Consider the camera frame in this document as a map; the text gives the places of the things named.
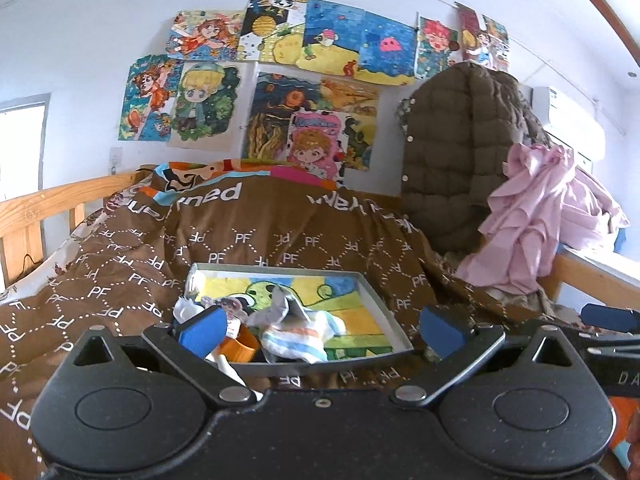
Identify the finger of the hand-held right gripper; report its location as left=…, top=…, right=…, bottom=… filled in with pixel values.
left=555, top=327, right=640, bottom=356
left=580, top=302, right=640, bottom=335

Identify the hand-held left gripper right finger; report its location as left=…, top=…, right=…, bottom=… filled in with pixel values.
left=389, top=306, right=578, bottom=408

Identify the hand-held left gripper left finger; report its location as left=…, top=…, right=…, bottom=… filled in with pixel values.
left=66, top=305, right=258, bottom=408

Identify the orange plastic cup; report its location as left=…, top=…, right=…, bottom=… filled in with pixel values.
left=219, top=335, right=261, bottom=363

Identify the white cloth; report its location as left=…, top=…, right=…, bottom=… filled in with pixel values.
left=212, top=352, right=264, bottom=402

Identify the grey cloth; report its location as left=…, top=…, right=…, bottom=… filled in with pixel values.
left=249, top=284, right=321, bottom=333

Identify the grey tray with cartoon painting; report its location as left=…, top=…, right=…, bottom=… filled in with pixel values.
left=172, top=262, right=414, bottom=380

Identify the orange blue striped towel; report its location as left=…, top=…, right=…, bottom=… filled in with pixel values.
left=261, top=310, right=347, bottom=365

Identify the pink cloth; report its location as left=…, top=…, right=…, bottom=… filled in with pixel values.
left=455, top=142, right=631, bottom=296

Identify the brown printed blanket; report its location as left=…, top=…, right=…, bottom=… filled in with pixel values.
left=0, top=160, right=640, bottom=480

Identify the olive puffer jacket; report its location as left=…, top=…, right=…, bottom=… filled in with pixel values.
left=397, top=62, right=551, bottom=256

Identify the white air conditioner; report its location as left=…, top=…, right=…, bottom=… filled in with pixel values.
left=531, top=85, right=607, bottom=163

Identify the pink-framed blond child poster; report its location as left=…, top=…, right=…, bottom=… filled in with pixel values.
left=286, top=110, right=347, bottom=182

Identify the blond boy green poster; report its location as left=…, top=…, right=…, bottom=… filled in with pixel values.
left=171, top=60, right=242, bottom=151

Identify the starry swirl painting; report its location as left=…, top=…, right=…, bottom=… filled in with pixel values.
left=241, top=71, right=382, bottom=172

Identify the swimming orange-haired girl poster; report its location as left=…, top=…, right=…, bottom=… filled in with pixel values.
left=119, top=55, right=182, bottom=142

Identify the window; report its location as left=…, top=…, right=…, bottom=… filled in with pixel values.
left=0, top=94, right=51, bottom=201

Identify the red-haired child poster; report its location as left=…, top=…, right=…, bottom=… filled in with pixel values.
left=416, top=15, right=459, bottom=81

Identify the flying orange-haired girl poster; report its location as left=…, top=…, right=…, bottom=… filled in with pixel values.
left=166, top=9, right=247, bottom=62

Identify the red background child poster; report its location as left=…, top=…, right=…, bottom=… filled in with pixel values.
left=456, top=4, right=512, bottom=72

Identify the blue sea yellow sand painting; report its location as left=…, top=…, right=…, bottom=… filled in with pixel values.
left=294, top=0, right=419, bottom=86

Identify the black yellow moon painting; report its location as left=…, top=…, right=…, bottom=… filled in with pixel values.
left=236, top=0, right=309, bottom=64

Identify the black cable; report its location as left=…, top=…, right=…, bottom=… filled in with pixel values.
left=17, top=252, right=43, bottom=281

